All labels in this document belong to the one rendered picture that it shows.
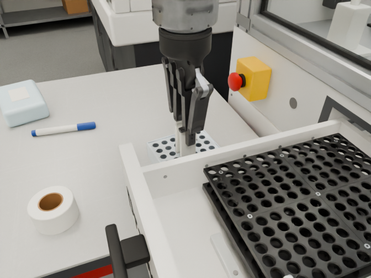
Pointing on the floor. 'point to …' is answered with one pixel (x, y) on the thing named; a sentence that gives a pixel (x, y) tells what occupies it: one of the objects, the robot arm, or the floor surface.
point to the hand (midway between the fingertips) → (185, 138)
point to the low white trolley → (88, 167)
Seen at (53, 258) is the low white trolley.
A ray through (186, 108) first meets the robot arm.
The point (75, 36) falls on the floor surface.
